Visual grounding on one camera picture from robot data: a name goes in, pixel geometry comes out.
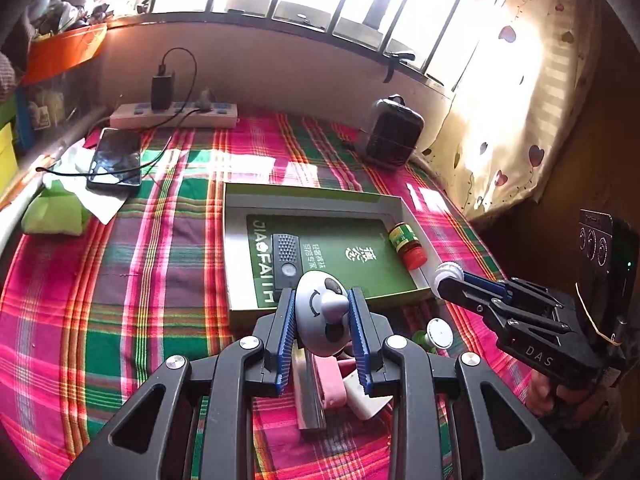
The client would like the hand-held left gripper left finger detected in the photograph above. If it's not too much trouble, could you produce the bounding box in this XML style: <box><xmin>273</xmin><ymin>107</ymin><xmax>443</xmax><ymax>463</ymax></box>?
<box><xmin>60</xmin><ymin>287</ymin><xmax>301</xmax><ymax>480</ymax></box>

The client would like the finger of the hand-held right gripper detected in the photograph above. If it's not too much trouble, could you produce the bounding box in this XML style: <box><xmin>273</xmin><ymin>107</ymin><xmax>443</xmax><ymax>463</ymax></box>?
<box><xmin>434</xmin><ymin>277</ymin><xmax>572</xmax><ymax>337</ymax></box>
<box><xmin>460</xmin><ymin>270</ymin><xmax>566</xmax><ymax>311</ymax></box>

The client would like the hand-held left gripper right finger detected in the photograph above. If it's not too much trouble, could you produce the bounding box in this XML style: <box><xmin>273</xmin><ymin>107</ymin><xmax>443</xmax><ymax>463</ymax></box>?
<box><xmin>347</xmin><ymin>286</ymin><xmax>583</xmax><ymax>480</ymax></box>

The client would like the white round cap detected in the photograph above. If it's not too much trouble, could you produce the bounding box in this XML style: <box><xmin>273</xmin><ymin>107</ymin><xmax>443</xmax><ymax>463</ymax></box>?
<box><xmin>432</xmin><ymin>261</ymin><xmax>467</xmax><ymax>301</ymax></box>

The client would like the grey round panda toy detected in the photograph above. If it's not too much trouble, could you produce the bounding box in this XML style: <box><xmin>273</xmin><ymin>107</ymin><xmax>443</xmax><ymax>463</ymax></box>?
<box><xmin>294</xmin><ymin>271</ymin><xmax>357</xmax><ymax>358</ymax></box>

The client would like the silver metal block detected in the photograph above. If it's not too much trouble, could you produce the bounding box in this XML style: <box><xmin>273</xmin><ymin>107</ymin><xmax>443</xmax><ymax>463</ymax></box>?
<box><xmin>292</xmin><ymin>347</ymin><xmax>327</xmax><ymax>433</ymax></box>

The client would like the green shallow cardboard box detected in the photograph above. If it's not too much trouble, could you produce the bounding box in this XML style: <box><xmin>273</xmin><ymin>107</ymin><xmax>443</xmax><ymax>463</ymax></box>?
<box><xmin>222</xmin><ymin>182</ymin><xmax>436</xmax><ymax>331</ymax></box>

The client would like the person's right hand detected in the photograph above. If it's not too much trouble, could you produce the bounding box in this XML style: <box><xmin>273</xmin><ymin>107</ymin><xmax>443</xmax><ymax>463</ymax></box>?
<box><xmin>525</xmin><ymin>367</ymin><xmax>571</xmax><ymax>418</ymax></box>

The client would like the pink eraser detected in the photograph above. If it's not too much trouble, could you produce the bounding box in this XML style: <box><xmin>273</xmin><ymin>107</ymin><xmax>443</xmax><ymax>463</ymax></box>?
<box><xmin>311</xmin><ymin>355</ymin><xmax>347</xmax><ymax>411</ymax></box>

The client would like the small red-capped bottle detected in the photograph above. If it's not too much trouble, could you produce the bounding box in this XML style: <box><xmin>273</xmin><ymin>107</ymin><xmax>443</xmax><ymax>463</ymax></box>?
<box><xmin>388</xmin><ymin>221</ymin><xmax>427</xmax><ymax>271</ymax></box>

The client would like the black device with speaker grille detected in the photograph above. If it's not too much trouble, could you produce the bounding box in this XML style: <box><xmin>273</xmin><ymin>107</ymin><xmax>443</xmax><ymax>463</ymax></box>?
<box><xmin>272</xmin><ymin>232</ymin><xmax>302</xmax><ymax>291</ymax></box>

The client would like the plaid blanket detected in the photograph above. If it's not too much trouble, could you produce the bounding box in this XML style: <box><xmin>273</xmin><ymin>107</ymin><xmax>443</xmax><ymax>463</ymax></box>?
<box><xmin>0</xmin><ymin>110</ymin><xmax>531</xmax><ymax>480</ymax></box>

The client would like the small black space heater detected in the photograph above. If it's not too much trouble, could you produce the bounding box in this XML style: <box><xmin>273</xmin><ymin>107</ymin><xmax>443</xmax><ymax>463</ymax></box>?
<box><xmin>365</xmin><ymin>94</ymin><xmax>426</xmax><ymax>170</ymax></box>

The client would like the cream heart-print curtain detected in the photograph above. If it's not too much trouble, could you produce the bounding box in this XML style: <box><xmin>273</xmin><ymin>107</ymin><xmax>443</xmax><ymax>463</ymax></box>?
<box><xmin>425</xmin><ymin>0</ymin><xmax>601</xmax><ymax>221</ymax></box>

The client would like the white tissue paper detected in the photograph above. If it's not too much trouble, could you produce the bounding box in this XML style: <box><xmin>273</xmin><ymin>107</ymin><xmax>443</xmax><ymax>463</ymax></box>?
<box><xmin>42</xmin><ymin>140</ymin><xmax>131</xmax><ymax>225</ymax></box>

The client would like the black smartphone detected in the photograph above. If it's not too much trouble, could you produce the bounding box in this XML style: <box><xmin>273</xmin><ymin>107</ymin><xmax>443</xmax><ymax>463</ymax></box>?
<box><xmin>86</xmin><ymin>127</ymin><xmax>143</xmax><ymax>191</ymax></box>

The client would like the green tissue pack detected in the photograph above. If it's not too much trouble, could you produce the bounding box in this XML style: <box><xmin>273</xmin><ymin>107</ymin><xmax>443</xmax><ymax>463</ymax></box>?
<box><xmin>21</xmin><ymin>187</ymin><xmax>93</xmax><ymax>236</ymax></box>

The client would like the white power strip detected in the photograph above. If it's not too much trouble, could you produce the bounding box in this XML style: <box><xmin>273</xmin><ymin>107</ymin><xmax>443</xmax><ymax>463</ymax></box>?
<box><xmin>109</xmin><ymin>101</ymin><xmax>238</xmax><ymax>130</ymax></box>

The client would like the black charger adapter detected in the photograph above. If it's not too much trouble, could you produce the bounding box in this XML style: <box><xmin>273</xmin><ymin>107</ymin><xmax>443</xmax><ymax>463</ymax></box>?
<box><xmin>151</xmin><ymin>64</ymin><xmax>176</xmax><ymax>111</ymax></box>

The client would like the clear storage bin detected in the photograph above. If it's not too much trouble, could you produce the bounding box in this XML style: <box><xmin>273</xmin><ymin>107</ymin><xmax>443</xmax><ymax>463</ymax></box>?
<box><xmin>20</xmin><ymin>67</ymin><xmax>103</xmax><ymax>151</ymax></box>

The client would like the yellow box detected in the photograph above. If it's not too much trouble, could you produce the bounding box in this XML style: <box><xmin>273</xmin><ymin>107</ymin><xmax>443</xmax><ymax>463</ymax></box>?
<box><xmin>0</xmin><ymin>122</ymin><xmax>21</xmax><ymax>196</ymax></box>

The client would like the blue box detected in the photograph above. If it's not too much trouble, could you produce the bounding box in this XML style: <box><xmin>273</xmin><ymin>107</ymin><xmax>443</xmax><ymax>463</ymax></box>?
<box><xmin>15</xmin><ymin>87</ymin><xmax>35</xmax><ymax>147</ymax></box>

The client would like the orange box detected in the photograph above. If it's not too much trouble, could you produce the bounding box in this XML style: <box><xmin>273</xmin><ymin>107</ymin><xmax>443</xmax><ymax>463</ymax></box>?
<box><xmin>22</xmin><ymin>22</ymin><xmax>108</xmax><ymax>86</ymax></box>

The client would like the checked cloth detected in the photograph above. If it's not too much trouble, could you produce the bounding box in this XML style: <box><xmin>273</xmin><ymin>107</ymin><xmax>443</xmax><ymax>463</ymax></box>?
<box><xmin>0</xmin><ymin>52</ymin><xmax>22</xmax><ymax>102</ymax></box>

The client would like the mixed clutter pile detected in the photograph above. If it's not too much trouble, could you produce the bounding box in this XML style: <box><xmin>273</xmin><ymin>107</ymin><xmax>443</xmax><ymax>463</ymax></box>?
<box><xmin>22</xmin><ymin>0</ymin><xmax>113</xmax><ymax>36</ymax></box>

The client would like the black strap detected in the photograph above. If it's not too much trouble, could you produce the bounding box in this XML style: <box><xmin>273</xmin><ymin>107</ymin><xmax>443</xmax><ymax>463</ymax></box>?
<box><xmin>382</xmin><ymin>50</ymin><xmax>416</xmax><ymax>83</ymax></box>

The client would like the black charging cable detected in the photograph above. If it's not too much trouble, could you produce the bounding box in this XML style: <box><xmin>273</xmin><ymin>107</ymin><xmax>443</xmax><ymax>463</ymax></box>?
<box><xmin>50</xmin><ymin>47</ymin><xmax>198</xmax><ymax>181</ymax></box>

